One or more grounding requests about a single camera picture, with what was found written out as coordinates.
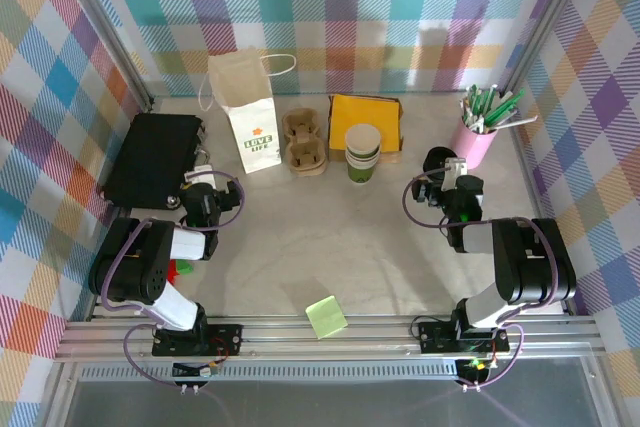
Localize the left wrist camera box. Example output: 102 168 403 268
183 166 217 187

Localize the green sticky note pad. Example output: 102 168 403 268
304 295 348 340

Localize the stack of paper cups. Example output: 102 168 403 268
345 146 381 184

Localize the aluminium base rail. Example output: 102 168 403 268
54 314 609 363

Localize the white paper takeout bag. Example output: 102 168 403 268
198 46 297 176

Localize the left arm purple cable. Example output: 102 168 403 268
97 170 246 391

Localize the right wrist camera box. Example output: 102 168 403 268
444 156 468 188

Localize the pink straw holder cup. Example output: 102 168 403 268
448 114 499 171

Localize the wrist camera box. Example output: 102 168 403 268
444 156 468 188
183 166 217 187

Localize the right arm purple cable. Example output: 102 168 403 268
403 169 561 391

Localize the green paper coffee cup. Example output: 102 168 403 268
344 124 382 157

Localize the aluminium corner post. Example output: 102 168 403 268
492 0 599 94
47 0 156 112

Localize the slotted grey cable duct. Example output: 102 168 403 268
79 364 460 382

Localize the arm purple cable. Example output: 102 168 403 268
403 169 561 391
97 170 246 391

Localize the small circuit board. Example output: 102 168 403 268
457 354 499 383
172 360 221 380

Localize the black carrying case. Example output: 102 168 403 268
97 112 211 211

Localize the stack of black lids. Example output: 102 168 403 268
422 146 459 176

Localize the green wrapped straw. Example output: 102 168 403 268
469 85 490 123
484 88 526 126

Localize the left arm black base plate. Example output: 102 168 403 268
151 322 245 358

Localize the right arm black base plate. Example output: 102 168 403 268
417 319 511 354

